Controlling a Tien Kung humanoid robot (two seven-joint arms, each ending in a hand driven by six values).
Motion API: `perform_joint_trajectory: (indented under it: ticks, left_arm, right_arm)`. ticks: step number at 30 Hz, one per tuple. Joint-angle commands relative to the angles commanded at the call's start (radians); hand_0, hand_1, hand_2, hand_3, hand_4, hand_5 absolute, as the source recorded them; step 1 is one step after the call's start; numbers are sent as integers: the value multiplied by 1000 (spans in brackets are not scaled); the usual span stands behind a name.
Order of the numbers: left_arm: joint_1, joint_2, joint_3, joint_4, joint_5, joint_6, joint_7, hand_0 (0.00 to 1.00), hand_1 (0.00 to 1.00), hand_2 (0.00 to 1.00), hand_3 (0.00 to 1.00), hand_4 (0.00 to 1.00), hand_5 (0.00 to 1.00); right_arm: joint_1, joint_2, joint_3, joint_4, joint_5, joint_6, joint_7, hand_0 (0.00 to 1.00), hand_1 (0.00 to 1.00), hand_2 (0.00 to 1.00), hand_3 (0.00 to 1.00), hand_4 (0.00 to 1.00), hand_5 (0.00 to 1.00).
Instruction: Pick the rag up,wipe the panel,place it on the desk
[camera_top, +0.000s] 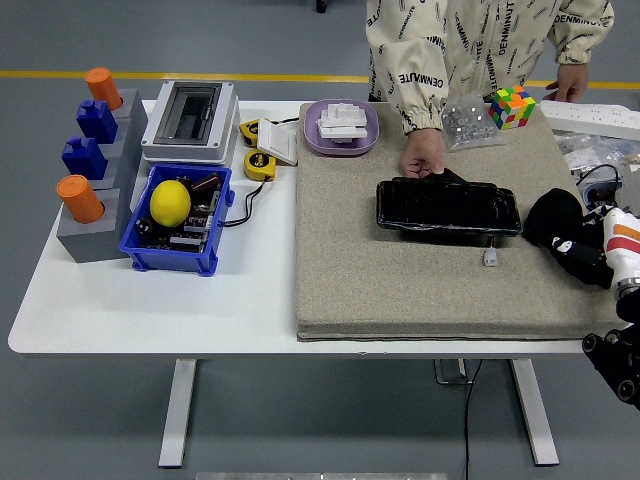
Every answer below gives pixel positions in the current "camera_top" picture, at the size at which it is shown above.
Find hanging black cable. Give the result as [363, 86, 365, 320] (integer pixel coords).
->
[462, 359, 485, 480]

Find yellow lemon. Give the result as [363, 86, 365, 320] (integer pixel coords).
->
[149, 179, 192, 229]

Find white power strip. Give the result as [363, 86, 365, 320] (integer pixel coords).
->
[538, 99, 640, 142]

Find person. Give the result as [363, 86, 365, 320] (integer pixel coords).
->
[365, 0, 615, 105]

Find grey metal bracket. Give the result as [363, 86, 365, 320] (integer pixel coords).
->
[433, 358, 476, 385]

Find grey metal part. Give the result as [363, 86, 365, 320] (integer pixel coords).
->
[621, 164, 640, 206]

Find clear plastic bags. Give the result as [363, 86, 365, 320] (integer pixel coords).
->
[553, 128, 640, 177]

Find white table leg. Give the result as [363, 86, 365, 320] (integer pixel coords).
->
[509, 358, 560, 467]
[158, 358, 199, 470]

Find grey stepped block holder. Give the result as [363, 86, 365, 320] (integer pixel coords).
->
[55, 88, 150, 265]

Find grey white electrical box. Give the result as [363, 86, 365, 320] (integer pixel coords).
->
[139, 80, 240, 167]

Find blue plastic bin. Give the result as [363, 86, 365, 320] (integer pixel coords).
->
[118, 163, 235, 277]

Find colourful puzzle cube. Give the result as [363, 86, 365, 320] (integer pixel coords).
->
[487, 85, 537, 131]

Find orange cylinder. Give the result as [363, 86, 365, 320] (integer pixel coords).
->
[55, 174, 105, 225]
[83, 67, 124, 111]

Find grey-brown mat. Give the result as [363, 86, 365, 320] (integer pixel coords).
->
[294, 102, 626, 344]

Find stack of white switches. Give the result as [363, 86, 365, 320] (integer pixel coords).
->
[314, 99, 370, 145]

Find person's right hand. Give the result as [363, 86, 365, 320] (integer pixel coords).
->
[398, 127, 447, 180]

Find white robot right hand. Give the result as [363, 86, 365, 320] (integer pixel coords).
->
[547, 205, 640, 290]

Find person's left hand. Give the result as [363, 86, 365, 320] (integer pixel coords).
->
[543, 62, 589, 104]

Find dark circuit board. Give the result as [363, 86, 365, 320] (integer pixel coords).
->
[135, 187, 224, 251]

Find yellow tape measure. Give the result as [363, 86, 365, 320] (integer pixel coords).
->
[239, 118, 271, 148]
[243, 148, 277, 181]

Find thin black cable loop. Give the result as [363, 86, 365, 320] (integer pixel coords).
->
[574, 163, 624, 190]

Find clear bag of metal nuts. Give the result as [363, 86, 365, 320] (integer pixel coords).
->
[439, 91, 509, 153]

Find blue block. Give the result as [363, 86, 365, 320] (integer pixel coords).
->
[61, 136, 109, 181]
[75, 98, 119, 145]

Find white wall switch plate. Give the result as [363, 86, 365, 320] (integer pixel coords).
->
[256, 119, 300, 166]

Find purple tray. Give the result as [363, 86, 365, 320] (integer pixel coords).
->
[303, 98, 380, 157]

